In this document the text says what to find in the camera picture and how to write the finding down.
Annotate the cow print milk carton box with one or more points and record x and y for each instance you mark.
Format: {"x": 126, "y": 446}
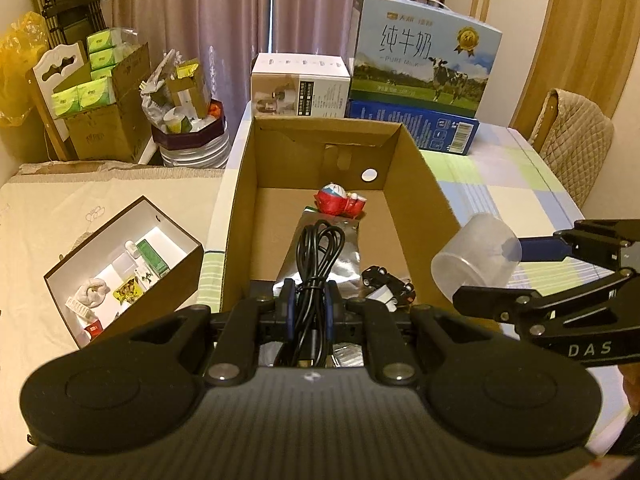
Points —
{"x": 415, "y": 45}

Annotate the blue carton box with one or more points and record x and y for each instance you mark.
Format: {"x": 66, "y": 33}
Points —
{"x": 400, "y": 125}

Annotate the wooden slat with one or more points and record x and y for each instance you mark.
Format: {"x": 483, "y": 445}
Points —
{"x": 474, "y": 5}
{"x": 487, "y": 6}

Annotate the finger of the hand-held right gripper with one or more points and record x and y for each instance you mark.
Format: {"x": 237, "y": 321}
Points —
{"x": 500, "y": 297}
{"x": 540, "y": 250}

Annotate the red cat figurine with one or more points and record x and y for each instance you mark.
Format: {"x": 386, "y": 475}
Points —
{"x": 337, "y": 200}

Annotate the brown cardboard box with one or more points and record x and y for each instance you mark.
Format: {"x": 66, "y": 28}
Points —
{"x": 300, "y": 150}

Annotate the small yellow packet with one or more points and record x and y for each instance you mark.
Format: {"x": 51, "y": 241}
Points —
{"x": 127, "y": 290}

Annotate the small green box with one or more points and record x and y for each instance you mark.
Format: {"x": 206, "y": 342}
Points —
{"x": 152, "y": 257}

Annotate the translucent plastic cup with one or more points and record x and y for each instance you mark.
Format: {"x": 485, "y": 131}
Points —
{"x": 475, "y": 255}

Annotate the mauve curtain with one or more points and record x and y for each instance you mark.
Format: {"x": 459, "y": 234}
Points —
{"x": 200, "y": 10}

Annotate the black folding step ladder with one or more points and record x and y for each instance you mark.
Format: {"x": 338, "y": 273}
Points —
{"x": 65, "y": 0}

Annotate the black toy car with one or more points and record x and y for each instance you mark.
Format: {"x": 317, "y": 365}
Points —
{"x": 380, "y": 275}

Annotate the white product box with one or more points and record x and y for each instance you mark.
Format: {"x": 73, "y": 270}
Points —
{"x": 300, "y": 85}

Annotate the dark octagonal tin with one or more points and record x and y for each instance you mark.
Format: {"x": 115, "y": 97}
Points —
{"x": 200, "y": 135}

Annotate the plaid tablecloth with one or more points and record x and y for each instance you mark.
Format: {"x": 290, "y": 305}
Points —
{"x": 500, "y": 180}

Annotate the cardboard box with tissues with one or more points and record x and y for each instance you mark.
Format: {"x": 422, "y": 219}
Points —
{"x": 105, "y": 130}

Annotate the white wooden chair back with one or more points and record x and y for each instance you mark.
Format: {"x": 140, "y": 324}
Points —
{"x": 55, "y": 67}

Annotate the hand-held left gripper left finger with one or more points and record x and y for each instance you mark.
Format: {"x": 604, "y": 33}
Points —
{"x": 287, "y": 305}

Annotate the silver foil bag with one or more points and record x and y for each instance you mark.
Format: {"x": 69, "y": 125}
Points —
{"x": 350, "y": 250}

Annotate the yellow plastic bag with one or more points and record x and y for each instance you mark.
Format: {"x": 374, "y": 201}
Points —
{"x": 15, "y": 60}

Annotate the wooden door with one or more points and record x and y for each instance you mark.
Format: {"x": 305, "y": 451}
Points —
{"x": 585, "y": 25}

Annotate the silver round container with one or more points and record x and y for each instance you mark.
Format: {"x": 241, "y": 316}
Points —
{"x": 200, "y": 157}

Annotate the stack of green tissue packs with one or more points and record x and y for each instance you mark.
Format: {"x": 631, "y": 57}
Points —
{"x": 100, "y": 50}

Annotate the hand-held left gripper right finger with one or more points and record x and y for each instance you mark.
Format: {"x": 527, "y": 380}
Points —
{"x": 332, "y": 305}

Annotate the brown open storage box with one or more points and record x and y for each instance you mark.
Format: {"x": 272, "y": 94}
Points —
{"x": 165, "y": 280}

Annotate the cream bed sheet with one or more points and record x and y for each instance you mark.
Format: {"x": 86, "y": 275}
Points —
{"x": 50, "y": 220}

